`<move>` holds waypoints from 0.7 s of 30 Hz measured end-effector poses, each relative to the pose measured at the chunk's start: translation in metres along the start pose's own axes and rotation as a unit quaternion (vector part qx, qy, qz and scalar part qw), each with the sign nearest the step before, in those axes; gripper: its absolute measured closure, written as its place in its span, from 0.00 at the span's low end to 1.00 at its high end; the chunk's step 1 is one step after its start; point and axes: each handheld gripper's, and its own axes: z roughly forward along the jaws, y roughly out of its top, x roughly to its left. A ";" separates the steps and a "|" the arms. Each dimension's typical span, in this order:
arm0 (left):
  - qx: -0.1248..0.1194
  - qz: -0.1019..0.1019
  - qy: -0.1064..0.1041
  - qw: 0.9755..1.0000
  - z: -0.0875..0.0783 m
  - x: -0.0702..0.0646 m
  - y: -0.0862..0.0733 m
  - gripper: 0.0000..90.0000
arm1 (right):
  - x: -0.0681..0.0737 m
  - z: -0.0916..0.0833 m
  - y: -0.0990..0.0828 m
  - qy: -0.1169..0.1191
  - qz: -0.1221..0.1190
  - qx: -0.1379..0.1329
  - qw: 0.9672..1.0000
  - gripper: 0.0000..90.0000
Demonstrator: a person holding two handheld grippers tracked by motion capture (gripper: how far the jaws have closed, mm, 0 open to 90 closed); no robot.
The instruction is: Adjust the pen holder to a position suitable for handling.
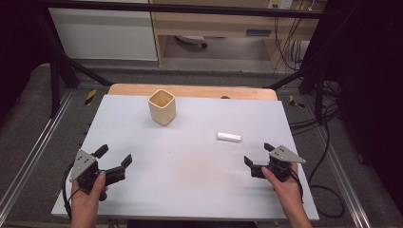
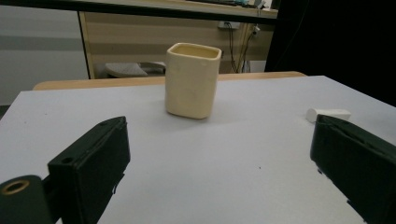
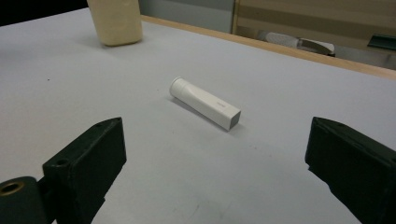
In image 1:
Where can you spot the white cabinet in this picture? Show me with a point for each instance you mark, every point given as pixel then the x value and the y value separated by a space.
pixel 104 31

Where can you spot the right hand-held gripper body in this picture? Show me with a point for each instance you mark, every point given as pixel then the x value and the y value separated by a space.
pixel 280 164

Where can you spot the aluminium floor rail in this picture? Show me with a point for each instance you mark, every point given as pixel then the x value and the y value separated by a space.
pixel 34 148
pixel 343 177

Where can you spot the person's right hand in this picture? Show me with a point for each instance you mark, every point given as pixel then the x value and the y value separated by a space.
pixel 286 193

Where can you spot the yellow black floor tape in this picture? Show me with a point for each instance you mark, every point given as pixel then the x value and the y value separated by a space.
pixel 90 97
pixel 296 102

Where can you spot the beige square cup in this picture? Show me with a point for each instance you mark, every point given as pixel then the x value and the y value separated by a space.
pixel 162 109

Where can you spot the white chair base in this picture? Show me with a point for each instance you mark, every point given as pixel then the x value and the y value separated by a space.
pixel 193 40

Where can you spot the white wall socket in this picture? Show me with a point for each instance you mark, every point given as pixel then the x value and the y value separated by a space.
pixel 280 3

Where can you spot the person's left hand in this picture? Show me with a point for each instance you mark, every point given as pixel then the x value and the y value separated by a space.
pixel 87 202

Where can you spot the wooden desk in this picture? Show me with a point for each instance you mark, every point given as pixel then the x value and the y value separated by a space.
pixel 221 25

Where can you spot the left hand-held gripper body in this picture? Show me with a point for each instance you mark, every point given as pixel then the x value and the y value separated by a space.
pixel 83 163

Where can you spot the black metal frame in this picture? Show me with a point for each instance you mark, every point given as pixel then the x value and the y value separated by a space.
pixel 57 63

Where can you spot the white cylindrical stick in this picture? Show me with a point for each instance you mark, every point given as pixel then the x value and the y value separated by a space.
pixel 228 136

